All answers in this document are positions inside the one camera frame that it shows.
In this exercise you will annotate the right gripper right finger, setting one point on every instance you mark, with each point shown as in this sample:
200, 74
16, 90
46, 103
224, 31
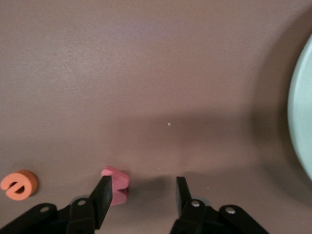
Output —
185, 207

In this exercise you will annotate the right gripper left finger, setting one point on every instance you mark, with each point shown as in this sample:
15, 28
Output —
104, 195

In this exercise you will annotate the pink foam letter m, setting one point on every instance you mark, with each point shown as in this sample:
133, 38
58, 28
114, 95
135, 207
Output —
120, 181

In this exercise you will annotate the orange foam letter e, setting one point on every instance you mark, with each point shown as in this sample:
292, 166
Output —
29, 181

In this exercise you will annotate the green plate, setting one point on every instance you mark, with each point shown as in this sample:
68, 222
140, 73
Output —
302, 109

